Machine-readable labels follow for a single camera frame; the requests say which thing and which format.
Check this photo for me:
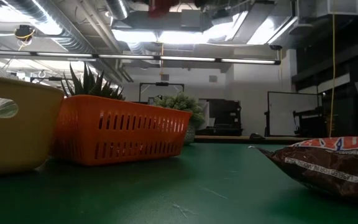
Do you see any red Skittles candy packet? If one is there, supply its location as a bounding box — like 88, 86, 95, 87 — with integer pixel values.
148, 0, 180, 19

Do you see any clear small candy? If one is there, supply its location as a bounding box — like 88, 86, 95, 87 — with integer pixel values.
0, 98, 19, 118

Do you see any brown Snickers candy bar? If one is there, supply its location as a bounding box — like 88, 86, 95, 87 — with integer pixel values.
247, 135, 358, 208

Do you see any round pale green succulent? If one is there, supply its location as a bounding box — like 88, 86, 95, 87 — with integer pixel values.
153, 92, 206, 146

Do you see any orange slotted plastic basket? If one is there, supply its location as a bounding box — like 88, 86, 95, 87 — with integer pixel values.
50, 94, 193, 167

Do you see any black cabinet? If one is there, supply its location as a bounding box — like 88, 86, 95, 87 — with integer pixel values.
197, 98, 243, 137

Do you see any long ceiling tube light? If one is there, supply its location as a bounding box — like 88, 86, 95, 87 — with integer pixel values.
0, 49, 282, 66

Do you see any grey ceiling unit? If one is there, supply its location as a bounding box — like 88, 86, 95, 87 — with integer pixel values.
180, 9, 202, 30

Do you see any spiky green succulent plant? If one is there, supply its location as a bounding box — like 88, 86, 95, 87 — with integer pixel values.
60, 61, 126, 101

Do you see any whiteboard on black stand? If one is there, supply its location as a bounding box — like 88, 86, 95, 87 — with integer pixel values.
264, 90, 323, 138

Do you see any black equipment stand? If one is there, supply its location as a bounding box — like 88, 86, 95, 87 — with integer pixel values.
292, 107, 331, 138

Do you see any tan oval plastic bin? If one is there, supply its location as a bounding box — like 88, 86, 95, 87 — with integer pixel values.
0, 73, 65, 177

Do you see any white ceiling box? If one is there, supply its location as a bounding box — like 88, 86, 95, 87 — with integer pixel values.
314, 0, 358, 18

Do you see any black frame stand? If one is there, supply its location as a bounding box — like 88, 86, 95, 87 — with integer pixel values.
139, 82, 185, 103

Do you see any silver ceiling air duct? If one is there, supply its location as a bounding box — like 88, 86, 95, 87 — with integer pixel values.
4, 0, 130, 83

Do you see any yellow hanging cable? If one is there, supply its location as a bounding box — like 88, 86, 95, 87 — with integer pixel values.
328, 14, 336, 138

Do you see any black yellow cable reel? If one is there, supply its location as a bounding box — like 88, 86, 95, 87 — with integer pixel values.
13, 24, 37, 42

